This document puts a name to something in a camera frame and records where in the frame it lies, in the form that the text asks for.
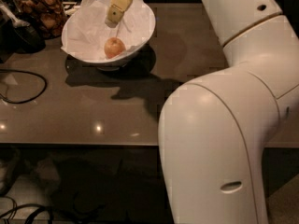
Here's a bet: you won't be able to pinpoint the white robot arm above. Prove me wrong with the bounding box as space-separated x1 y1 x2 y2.
158 0 299 224

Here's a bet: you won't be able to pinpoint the glass jar of snacks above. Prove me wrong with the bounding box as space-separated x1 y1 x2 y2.
13 0 66 39

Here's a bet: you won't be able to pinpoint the black cables on floor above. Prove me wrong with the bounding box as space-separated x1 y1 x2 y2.
0 196 104 224

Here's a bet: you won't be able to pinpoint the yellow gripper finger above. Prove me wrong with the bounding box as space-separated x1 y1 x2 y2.
105 0 133 28

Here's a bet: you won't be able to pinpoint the red yellow apple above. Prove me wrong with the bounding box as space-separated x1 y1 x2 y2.
104 37 125 59

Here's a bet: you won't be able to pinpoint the black appliance with handle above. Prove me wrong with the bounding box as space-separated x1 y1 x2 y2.
0 2 46 53

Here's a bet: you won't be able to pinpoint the black cable on table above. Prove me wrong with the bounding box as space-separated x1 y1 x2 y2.
0 68 48 105

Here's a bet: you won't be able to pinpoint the white ceramic bowl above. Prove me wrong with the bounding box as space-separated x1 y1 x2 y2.
61 0 156 72

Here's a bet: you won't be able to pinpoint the white paper napkin liner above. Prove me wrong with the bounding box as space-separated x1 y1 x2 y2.
61 0 154 61

